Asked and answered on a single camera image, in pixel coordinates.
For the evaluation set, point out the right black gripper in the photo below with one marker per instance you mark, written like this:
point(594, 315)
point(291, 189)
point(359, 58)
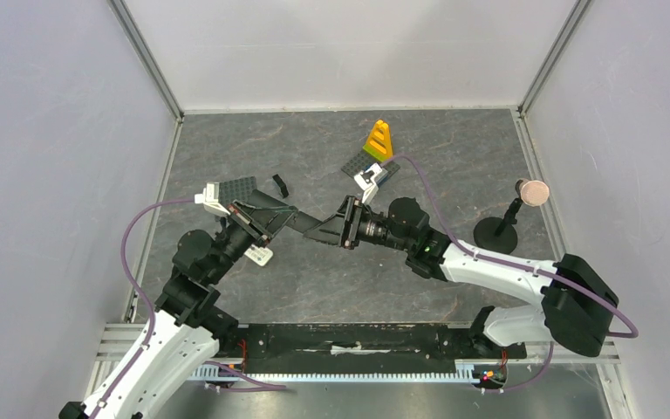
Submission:
point(351, 224)

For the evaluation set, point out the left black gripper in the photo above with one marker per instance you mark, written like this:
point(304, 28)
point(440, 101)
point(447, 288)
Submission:
point(263, 223)

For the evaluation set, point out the black slim remote control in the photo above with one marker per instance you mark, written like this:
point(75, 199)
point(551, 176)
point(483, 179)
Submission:
point(305, 224)

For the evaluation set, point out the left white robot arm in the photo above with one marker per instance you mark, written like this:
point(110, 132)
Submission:
point(185, 328)

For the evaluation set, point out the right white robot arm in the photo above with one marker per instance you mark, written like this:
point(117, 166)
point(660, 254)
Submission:
point(565, 301)

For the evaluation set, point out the small black plastic piece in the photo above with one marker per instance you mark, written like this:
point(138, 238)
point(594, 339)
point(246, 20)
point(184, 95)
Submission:
point(282, 186)

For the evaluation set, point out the dark grey lego baseplate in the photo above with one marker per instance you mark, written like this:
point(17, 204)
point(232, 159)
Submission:
point(237, 189)

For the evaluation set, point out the grey blue lego plate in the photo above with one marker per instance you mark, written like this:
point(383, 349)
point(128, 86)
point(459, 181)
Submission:
point(362, 161)

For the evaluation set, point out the yellow green lego tower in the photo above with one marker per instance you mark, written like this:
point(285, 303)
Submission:
point(379, 142)

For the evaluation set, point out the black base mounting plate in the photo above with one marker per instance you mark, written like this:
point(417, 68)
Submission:
point(358, 348)

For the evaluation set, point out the black microphone stand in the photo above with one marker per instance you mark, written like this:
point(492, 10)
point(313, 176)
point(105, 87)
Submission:
point(498, 233)

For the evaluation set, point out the beige foam microphone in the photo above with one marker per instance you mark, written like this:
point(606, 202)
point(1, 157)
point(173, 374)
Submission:
point(533, 193)

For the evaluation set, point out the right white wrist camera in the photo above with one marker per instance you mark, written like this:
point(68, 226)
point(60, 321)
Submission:
point(368, 180)

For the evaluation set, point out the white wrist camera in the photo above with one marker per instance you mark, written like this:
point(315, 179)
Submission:
point(209, 199)
point(368, 180)

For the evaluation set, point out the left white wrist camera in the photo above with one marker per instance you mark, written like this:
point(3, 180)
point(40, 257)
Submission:
point(209, 199)

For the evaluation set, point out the white slotted cable duct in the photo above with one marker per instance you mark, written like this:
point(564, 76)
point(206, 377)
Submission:
point(463, 374)

